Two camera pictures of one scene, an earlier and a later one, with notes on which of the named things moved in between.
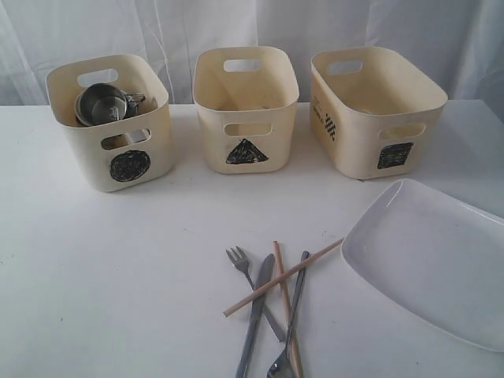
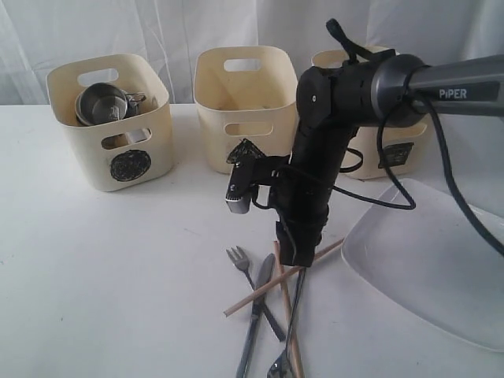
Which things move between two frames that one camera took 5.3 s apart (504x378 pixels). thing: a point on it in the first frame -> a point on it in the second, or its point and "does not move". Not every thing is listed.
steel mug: x=104 y=103 does not move
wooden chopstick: x=293 y=342 does not move
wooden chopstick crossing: x=232 y=309 does not move
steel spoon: x=283 y=366 -> x=264 y=275
